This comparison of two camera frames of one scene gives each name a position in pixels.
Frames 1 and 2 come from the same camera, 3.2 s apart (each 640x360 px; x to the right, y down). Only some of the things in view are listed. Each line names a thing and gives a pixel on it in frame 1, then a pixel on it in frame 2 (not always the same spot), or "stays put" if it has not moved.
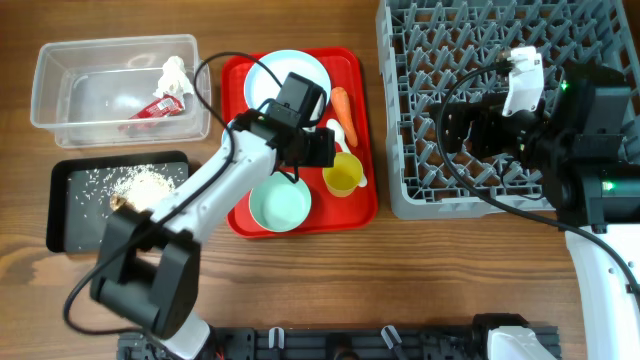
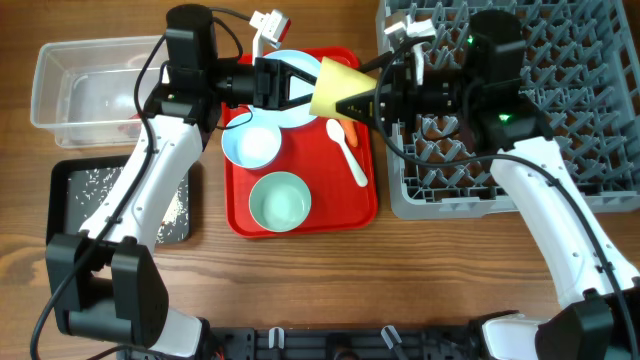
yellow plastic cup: [346, 174] -> [337, 81]
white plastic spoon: [332, 123] stays put
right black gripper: [470, 130] -> [400, 100]
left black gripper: [325, 150] -> [273, 92]
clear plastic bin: [122, 90] stays put
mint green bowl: [279, 204] stays put
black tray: [81, 189] stays put
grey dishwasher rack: [429, 46] stays put
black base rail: [343, 343] stays put
